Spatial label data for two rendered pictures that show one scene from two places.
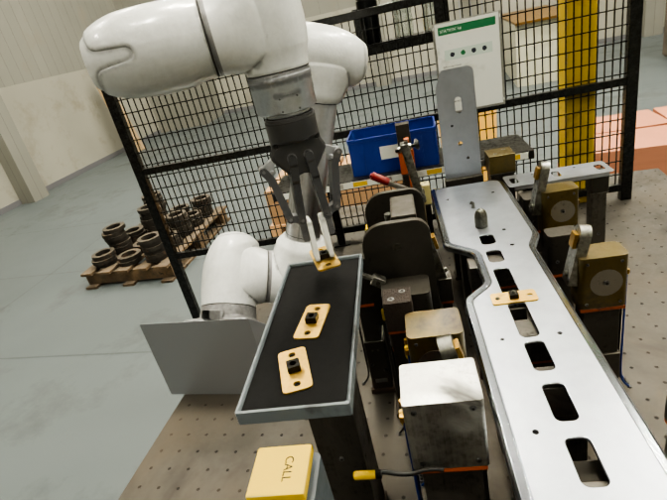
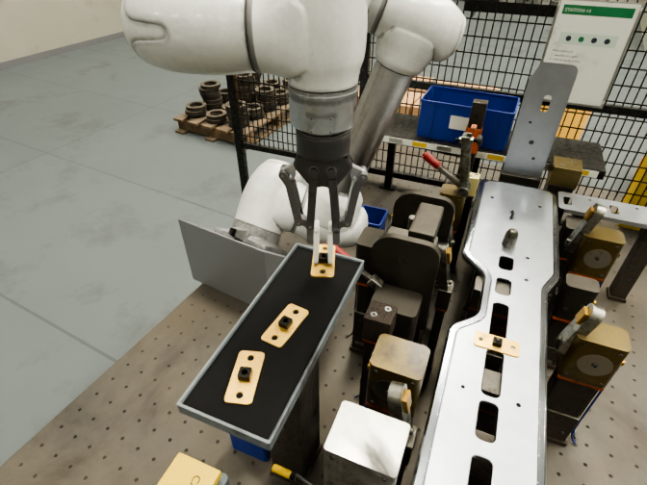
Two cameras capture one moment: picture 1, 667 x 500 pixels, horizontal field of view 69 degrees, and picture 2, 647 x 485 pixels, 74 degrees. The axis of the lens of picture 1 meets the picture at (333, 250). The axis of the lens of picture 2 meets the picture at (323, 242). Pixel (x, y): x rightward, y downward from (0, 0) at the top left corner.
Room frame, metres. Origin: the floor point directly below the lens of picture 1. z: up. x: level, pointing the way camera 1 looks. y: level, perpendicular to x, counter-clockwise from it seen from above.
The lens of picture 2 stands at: (0.18, -0.09, 1.68)
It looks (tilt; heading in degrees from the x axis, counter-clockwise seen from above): 38 degrees down; 12
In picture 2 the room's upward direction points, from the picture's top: straight up
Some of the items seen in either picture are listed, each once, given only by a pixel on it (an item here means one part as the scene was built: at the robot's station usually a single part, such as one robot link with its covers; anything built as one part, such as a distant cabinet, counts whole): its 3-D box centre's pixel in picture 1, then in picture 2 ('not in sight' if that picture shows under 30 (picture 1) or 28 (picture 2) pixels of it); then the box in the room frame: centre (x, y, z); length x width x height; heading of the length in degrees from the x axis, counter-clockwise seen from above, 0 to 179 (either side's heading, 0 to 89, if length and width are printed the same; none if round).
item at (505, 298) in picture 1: (513, 295); (497, 342); (0.77, -0.32, 1.01); 0.08 x 0.04 x 0.01; 79
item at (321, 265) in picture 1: (324, 255); (323, 258); (0.73, 0.02, 1.21); 0.08 x 0.04 x 0.01; 8
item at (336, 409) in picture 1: (313, 321); (286, 323); (0.61, 0.05, 1.16); 0.37 x 0.14 x 0.02; 169
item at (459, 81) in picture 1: (459, 125); (537, 123); (1.49, -0.47, 1.17); 0.12 x 0.01 x 0.34; 79
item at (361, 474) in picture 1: (398, 472); (308, 483); (0.45, -0.02, 1.00); 0.12 x 0.01 x 0.01; 79
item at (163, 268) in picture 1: (156, 228); (245, 96); (4.06, 1.46, 0.22); 1.21 x 0.84 x 0.44; 161
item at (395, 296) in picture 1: (411, 382); (373, 376); (0.72, -0.09, 0.90); 0.05 x 0.05 x 0.40; 79
